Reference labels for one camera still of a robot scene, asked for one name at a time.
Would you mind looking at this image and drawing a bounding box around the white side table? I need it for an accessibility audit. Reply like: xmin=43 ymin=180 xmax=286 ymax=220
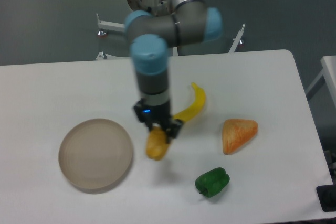
xmin=305 ymin=55 xmax=335 ymax=103

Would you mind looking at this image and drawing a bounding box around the yellow bell pepper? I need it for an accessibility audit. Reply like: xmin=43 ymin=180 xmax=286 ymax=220
xmin=145 ymin=126 xmax=170 ymax=161

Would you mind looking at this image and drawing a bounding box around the black device at table edge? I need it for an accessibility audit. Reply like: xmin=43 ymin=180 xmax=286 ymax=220
xmin=316 ymin=184 xmax=335 ymax=212

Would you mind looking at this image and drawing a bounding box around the beige round plate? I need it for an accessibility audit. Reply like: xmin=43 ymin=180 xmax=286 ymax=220
xmin=58 ymin=119 xmax=133 ymax=194

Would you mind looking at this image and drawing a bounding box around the orange triangular sandwich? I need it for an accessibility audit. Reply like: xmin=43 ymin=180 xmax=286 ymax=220
xmin=222 ymin=119 xmax=258 ymax=155

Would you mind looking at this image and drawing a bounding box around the yellow banana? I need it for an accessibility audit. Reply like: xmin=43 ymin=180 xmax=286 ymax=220
xmin=173 ymin=82 xmax=206 ymax=123

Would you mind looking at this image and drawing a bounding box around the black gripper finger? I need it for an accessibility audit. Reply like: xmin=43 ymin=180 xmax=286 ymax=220
xmin=133 ymin=98 xmax=152 ymax=132
xmin=164 ymin=119 xmax=184 ymax=144

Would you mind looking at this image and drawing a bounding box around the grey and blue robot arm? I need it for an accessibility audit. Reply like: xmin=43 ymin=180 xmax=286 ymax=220
xmin=124 ymin=0 xmax=223 ymax=143

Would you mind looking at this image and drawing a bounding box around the green bell pepper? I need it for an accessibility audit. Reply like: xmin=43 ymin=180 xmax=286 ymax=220
xmin=195 ymin=167 xmax=230 ymax=198

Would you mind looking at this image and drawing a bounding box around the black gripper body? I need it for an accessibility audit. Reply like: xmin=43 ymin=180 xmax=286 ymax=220
xmin=145 ymin=100 xmax=172 ymax=130

